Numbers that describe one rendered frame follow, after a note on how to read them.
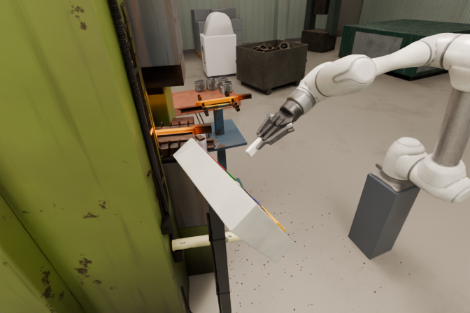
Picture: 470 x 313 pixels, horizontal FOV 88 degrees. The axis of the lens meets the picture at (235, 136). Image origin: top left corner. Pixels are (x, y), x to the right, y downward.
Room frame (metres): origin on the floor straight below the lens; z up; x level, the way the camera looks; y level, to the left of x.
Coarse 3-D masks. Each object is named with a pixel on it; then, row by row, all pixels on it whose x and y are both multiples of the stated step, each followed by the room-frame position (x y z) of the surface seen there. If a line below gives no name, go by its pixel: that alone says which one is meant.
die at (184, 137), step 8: (160, 128) 1.12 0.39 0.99; (168, 128) 1.11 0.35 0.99; (160, 136) 1.03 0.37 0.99; (168, 136) 1.03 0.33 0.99; (176, 136) 1.03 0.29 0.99; (184, 136) 1.02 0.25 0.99; (192, 136) 1.02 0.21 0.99; (176, 144) 0.97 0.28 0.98; (184, 144) 0.97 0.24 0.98; (168, 152) 0.94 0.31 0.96
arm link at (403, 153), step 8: (392, 144) 1.12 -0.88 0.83; (400, 144) 1.08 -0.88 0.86; (408, 144) 1.05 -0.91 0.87; (416, 144) 1.05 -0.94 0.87; (392, 152) 1.08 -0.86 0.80; (400, 152) 1.04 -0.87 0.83; (408, 152) 1.02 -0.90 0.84; (416, 152) 1.01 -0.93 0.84; (424, 152) 1.03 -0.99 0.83; (384, 160) 1.13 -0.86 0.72; (392, 160) 1.06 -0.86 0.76; (400, 160) 1.03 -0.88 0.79; (408, 160) 1.00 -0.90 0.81; (416, 160) 0.99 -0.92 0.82; (384, 168) 1.10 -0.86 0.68; (392, 168) 1.05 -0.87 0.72; (400, 168) 1.01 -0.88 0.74; (408, 168) 0.98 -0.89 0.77; (392, 176) 1.04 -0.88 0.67; (400, 176) 1.01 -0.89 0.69
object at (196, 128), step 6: (192, 126) 1.09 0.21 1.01; (198, 126) 1.07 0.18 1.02; (204, 126) 1.07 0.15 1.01; (210, 126) 1.08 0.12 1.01; (156, 132) 1.04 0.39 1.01; (162, 132) 1.05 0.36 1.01; (168, 132) 1.05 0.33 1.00; (174, 132) 1.05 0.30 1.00; (198, 132) 1.07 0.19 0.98; (204, 132) 1.07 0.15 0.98; (210, 132) 1.07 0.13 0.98
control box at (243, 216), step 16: (192, 144) 0.62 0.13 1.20; (176, 160) 0.59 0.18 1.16; (192, 160) 0.56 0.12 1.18; (208, 160) 0.54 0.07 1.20; (192, 176) 0.51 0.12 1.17; (208, 176) 0.49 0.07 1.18; (224, 176) 0.47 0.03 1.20; (208, 192) 0.44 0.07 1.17; (224, 192) 0.42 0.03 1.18; (240, 192) 0.41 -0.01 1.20; (224, 208) 0.39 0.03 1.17; (240, 208) 0.37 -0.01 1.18; (256, 208) 0.37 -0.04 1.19; (240, 224) 0.34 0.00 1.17; (256, 224) 0.37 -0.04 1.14; (272, 224) 0.39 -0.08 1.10; (256, 240) 0.37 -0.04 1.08; (272, 240) 0.39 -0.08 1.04; (288, 240) 0.43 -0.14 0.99; (272, 256) 0.40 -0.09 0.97
